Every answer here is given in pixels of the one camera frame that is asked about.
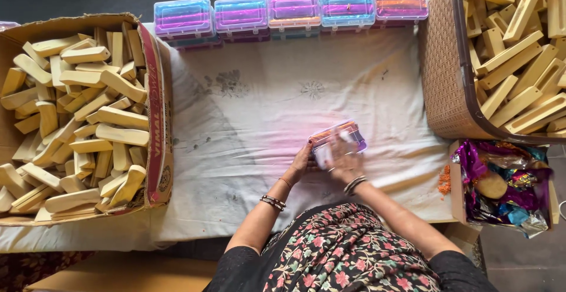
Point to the person's left hand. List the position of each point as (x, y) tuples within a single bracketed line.
[(302, 163)]

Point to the person's right hand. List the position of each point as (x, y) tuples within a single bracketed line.
[(345, 161)]

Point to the person's left fingers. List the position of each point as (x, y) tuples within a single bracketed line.
[(310, 155)]

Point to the person's right fingers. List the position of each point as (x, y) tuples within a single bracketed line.
[(342, 144)]

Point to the purple orange translucent plastic box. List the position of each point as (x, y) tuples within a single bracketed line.
[(349, 132)]

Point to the dark and white bangles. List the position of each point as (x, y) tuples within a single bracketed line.
[(354, 185)]

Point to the dark beaded bangles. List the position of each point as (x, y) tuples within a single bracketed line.
[(273, 202)]

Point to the stained white cloth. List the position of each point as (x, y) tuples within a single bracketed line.
[(265, 106)]

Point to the black floral garment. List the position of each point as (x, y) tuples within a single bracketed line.
[(345, 256)]

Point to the orange crumbs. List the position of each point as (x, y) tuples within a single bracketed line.
[(444, 180)]

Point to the small open cardboard box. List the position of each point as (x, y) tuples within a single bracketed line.
[(456, 203)]

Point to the brown woven plastic basket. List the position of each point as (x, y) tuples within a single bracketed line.
[(442, 62)]

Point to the row of translucent plastic boxes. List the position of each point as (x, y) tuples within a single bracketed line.
[(292, 13)]

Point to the brown cardboard carton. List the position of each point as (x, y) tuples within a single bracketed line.
[(154, 119)]

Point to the heap of shiny foil wrappers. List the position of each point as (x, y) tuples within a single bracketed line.
[(517, 197)]

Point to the heap of slotted wooden blocks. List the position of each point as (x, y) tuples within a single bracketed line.
[(517, 62)]

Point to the flat brown cardboard sheet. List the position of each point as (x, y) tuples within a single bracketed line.
[(124, 274)]

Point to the heap of curved wooden pieces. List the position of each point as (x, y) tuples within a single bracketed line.
[(79, 124)]

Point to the dark patterned rug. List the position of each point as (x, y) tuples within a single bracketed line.
[(31, 270)]

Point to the pale purple plastic box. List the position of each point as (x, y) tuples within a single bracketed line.
[(6, 25)]

